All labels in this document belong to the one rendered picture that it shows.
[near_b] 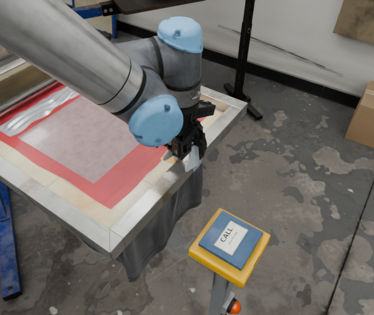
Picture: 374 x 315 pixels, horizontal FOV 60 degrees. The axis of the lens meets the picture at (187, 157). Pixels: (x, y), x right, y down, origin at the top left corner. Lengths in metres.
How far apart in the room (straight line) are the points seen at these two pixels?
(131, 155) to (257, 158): 1.46
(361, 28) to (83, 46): 2.32
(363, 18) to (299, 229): 1.43
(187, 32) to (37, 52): 0.26
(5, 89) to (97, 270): 1.04
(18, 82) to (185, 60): 0.65
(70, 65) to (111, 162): 0.51
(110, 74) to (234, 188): 1.69
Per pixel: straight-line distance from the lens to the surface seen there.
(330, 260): 1.90
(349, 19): 2.58
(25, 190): 0.82
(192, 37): 0.56
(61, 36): 0.37
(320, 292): 1.80
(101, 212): 0.77
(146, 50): 0.56
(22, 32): 0.37
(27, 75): 1.12
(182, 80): 0.59
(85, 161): 0.88
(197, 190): 1.21
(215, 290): 0.90
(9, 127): 1.06
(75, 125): 1.00
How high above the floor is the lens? 1.56
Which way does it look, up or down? 46 degrees down
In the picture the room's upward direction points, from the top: straight up
